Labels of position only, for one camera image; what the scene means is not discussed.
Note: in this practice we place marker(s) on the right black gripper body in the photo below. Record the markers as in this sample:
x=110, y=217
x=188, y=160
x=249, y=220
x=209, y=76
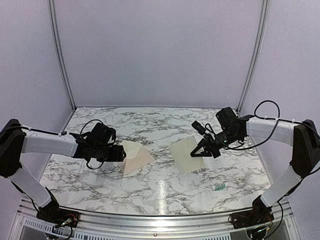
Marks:
x=215, y=149

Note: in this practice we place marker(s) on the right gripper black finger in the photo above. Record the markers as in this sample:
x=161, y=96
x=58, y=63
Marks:
x=201, y=147
x=201, y=154

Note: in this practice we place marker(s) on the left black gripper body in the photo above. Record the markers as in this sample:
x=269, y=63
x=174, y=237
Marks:
x=101, y=155

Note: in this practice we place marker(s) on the cream paper letter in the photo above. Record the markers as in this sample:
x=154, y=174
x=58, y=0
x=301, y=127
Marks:
x=181, y=153

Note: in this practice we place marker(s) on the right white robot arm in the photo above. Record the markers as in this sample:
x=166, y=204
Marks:
x=290, y=149

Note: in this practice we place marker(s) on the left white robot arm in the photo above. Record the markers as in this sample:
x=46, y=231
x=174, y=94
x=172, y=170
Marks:
x=17, y=140

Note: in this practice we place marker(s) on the small green white sticker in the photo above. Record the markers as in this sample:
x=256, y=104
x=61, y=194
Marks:
x=218, y=186

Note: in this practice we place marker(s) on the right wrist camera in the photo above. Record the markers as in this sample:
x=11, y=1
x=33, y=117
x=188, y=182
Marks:
x=201, y=130

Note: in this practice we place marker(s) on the right aluminium corner post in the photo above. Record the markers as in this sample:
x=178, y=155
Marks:
x=262, y=23

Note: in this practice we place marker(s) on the aluminium corner post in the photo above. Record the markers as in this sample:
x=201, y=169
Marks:
x=59, y=53
x=262, y=23

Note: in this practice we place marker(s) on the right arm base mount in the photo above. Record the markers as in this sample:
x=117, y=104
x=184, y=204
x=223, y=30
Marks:
x=259, y=214

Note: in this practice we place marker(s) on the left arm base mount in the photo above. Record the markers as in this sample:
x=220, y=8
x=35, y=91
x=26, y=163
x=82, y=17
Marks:
x=54, y=214

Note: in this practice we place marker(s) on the aluminium front rail frame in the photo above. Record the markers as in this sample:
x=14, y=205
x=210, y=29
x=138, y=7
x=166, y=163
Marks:
x=110, y=226

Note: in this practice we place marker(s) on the left aluminium corner post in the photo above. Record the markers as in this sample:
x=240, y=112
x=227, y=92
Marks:
x=59, y=53

